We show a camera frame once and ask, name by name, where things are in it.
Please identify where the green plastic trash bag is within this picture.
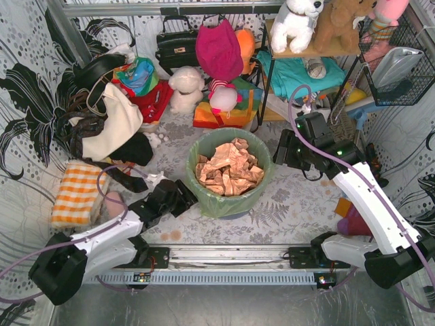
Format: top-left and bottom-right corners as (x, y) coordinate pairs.
(186, 128), (275, 218)

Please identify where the blue trash bin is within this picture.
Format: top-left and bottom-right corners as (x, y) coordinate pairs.
(219, 211), (249, 220)

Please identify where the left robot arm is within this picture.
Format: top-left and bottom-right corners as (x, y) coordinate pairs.
(29, 179), (198, 306)

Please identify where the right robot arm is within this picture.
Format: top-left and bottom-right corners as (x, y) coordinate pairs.
(274, 112), (434, 289)

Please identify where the cream canvas tote bag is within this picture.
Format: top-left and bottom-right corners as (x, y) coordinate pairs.
(67, 83), (143, 162)

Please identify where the magenta fabric bag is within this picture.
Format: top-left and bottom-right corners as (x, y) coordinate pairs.
(195, 19), (243, 82)

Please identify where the silver foil bag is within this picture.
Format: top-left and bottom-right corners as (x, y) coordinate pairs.
(372, 47), (424, 88)

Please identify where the black cloth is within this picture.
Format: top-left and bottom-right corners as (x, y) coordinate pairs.
(109, 133), (153, 166)

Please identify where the pink cylindrical pouch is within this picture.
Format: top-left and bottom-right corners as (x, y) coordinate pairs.
(105, 192), (125, 219)

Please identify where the rainbow striped cloth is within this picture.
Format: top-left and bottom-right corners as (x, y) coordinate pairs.
(192, 77), (264, 129)

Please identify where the crumpled brown paper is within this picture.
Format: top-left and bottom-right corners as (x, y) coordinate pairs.
(195, 138), (265, 197)

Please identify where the teal folded cloth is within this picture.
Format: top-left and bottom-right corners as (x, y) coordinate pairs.
(271, 57), (346, 99)

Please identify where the black orange tool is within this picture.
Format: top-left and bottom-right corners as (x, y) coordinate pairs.
(365, 143), (389, 188)

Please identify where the yellow plush toy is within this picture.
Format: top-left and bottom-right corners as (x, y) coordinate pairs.
(342, 81), (368, 105)

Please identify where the pink white plush doll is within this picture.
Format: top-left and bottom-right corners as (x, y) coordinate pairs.
(209, 79), (243, 114)

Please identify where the orange checkered towel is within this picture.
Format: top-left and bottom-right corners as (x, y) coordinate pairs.
(51, 160), (111, 228)

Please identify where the red clothing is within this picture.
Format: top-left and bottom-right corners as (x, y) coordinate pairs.
(130, 80), (174, 124)

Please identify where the purple orange sock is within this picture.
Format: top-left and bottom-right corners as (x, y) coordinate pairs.
(334, 198), (372, 236)

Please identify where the wooden metal shelf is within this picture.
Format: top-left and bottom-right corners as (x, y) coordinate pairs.
(258, 19), (360, 125)

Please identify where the cream plush lamb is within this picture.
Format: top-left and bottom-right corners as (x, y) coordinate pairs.
(169, 66), (205, 114)

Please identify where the orange plush toy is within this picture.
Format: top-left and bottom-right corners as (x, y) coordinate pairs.
(235, 29), (256, 75)

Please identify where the colourful patterned cloth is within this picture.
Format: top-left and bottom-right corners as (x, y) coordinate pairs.
(111, 57), (159, 97)

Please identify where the brown teddy bear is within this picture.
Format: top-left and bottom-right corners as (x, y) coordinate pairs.
(313, 0), (377, 53)

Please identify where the white plush dog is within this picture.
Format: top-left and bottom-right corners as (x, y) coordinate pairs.
(271, 0), (324, 54)

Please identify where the black round hat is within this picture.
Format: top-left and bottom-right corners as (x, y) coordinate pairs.
(73, 54), (127, 89)

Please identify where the black leather handbag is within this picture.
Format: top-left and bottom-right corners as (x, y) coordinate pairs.
(155, 16), (200, 76)

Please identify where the pink plush toy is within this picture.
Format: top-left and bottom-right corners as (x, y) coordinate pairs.
(365, 0), (409, 41)

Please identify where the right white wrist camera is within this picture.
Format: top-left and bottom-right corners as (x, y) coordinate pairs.
(301, 101), (321, 115)

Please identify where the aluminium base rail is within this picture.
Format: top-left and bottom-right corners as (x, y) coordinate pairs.
(84, 244), (358, 291)

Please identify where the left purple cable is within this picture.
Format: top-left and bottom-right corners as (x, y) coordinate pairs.
(0, 165), (150, 304)

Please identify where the purple cable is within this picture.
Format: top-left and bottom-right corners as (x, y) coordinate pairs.
(288, 84), (435, 313)
(0, 165), (150, 304)

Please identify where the black wire basket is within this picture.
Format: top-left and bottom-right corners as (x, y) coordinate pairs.
(359, 16), (434, 106)

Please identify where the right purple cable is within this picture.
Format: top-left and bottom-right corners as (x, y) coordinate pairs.
(288, 84), (435, 313)

